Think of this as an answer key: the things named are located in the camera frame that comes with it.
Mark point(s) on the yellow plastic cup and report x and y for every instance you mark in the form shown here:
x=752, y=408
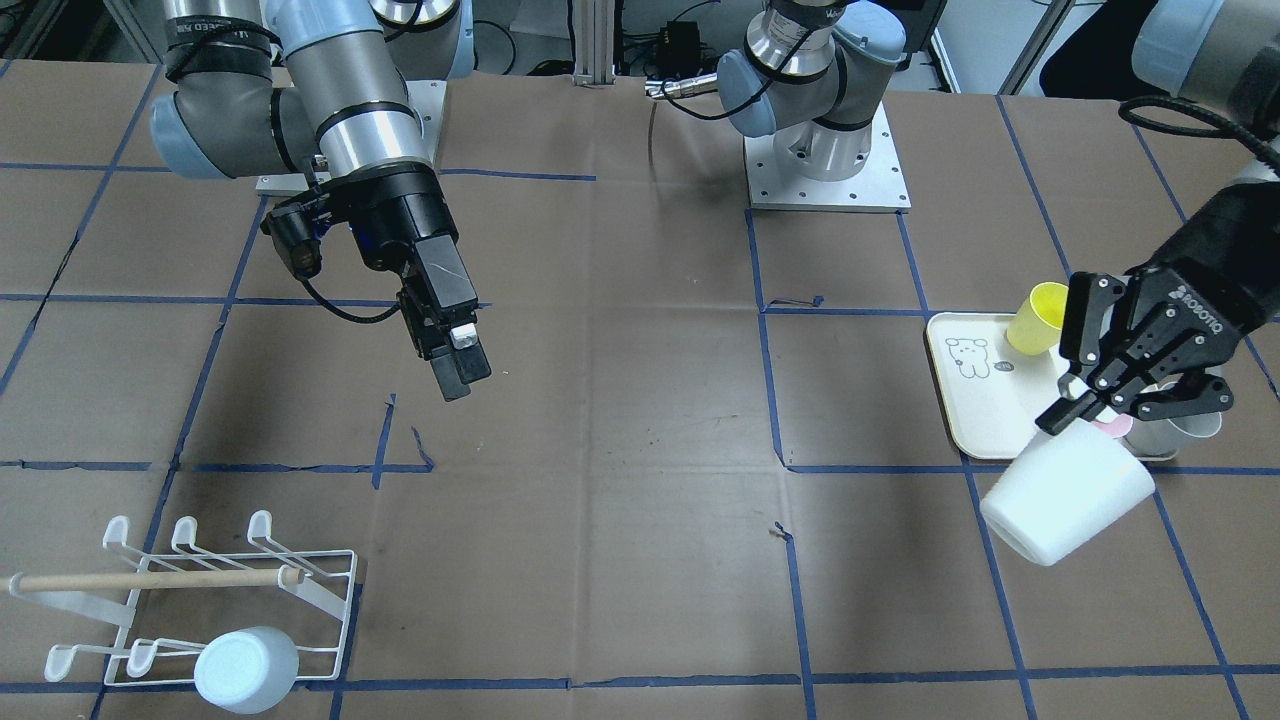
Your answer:
x=1037, y=325

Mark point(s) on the light blue plastic cup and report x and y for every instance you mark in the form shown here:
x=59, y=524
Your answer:
x=248, y=671

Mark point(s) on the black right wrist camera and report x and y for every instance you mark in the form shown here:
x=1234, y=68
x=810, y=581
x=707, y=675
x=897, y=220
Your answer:
x=296, y=228

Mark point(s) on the pink plastic cup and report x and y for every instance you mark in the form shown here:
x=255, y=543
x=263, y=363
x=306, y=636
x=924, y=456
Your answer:
x=1116, y=427

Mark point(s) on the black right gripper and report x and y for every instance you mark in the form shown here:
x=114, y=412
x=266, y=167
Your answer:
x=400, y=218

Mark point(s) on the white wire cup rack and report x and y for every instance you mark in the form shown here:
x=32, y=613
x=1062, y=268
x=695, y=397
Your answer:
x=165, y=607

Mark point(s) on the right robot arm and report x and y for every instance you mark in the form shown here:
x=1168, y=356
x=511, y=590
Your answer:
x=311, y=87

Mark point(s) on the cream plastic tray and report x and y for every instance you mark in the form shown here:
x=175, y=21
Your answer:
x=991, y=394

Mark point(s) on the cream white plastic cup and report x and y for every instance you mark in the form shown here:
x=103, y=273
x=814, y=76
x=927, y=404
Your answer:
x=1062, y=491

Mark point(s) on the grey plastic cup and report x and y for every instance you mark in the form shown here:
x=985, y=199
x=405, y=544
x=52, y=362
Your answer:
x=1151, y=437

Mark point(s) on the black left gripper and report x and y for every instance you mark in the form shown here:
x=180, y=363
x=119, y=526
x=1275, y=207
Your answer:
x=1205, y=285

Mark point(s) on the aluminium frame post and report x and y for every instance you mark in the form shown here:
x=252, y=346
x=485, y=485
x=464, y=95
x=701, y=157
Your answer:
x=594, y=32

